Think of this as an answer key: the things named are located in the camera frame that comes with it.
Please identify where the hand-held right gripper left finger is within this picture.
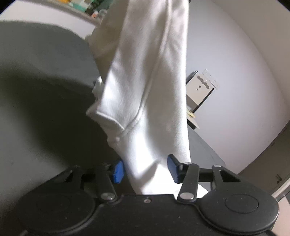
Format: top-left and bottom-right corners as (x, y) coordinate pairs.
(60, 159), (125, 202)

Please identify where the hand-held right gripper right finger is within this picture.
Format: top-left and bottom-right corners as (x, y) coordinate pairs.
(167, 154), (241, 204)

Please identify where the white towel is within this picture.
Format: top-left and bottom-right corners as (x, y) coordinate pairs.
(86, 0), (200, 196)

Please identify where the white and black chair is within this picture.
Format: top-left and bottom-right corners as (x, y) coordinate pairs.
(186, 69), (221, 130)

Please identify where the grey-brown door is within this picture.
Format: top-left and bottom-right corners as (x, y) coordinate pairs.
(236, 120), (290, 202)

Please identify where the teal and white box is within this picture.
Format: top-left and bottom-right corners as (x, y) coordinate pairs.
(69, 1), (88, 11)

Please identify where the white wall ledge shelf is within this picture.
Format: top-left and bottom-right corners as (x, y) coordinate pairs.
(37, 0), (101, 26)

